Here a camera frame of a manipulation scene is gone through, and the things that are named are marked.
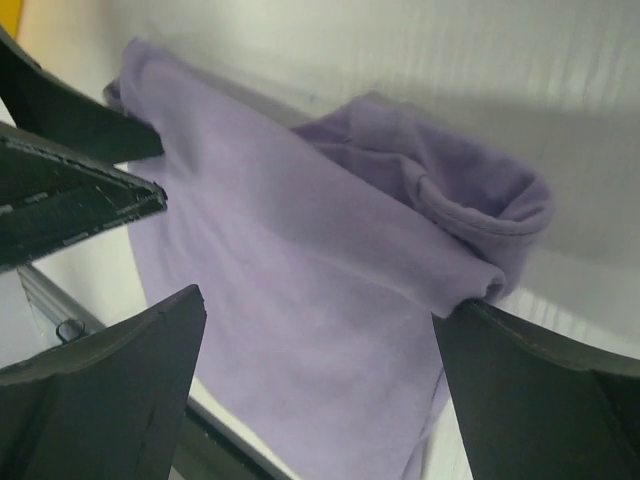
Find yellow plastic tray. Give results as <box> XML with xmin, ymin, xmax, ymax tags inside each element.
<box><xmin>7</xmin><ymin>0</ymin><xmax>24</xmax><ymax>39</ymax></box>

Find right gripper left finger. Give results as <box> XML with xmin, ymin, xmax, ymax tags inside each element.
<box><xmin>1</xmin><ymin>285</ymin><xmax>206</xmax><ymax>479</ymax></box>

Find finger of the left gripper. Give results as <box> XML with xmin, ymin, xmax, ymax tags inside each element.
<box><xmin>1</xmin><ymin>123</ymin><xmax>167</xmax><ymax>273</ymax></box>
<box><xmin>1</xmin><ymin>30</ymin><xmax>163</xmax><ymax>163</ymax></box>

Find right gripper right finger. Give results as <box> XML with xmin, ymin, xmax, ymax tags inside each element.
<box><xmin>433</xmin><ymin>300</ymin><xmax>639</xmax><ymax>480</ymax></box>

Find purple t-shirt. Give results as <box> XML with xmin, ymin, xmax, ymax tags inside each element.
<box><xmin>105</xmin><ymin>40</ymin><xmax>553</xmax><ymax>479</ymax></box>

